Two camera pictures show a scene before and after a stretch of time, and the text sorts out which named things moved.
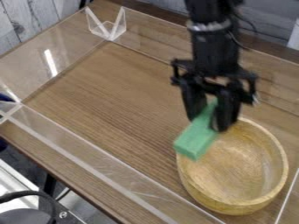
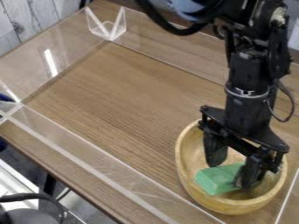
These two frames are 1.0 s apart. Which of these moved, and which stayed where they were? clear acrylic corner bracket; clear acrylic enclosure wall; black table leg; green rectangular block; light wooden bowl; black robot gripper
Moved: green rectangular block; black robot gripper
Stayed: clear acrylic corner bracket; clear acrylic enclosure wall; light wooden bowl; black table leg
